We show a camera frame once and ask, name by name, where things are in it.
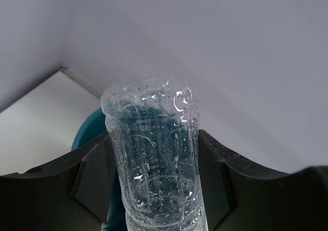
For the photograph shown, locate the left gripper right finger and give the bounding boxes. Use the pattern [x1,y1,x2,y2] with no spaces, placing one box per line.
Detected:
[198,130,327,230]

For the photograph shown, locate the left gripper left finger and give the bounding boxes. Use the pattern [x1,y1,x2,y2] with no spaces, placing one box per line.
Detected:
[1,133,116,230]

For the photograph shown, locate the clear bottle white cap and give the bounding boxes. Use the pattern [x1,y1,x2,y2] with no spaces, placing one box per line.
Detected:
[100,75,208,230]

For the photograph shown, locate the teal and cream bin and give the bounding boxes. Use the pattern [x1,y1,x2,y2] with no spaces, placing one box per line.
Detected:
[72,109,127,231]

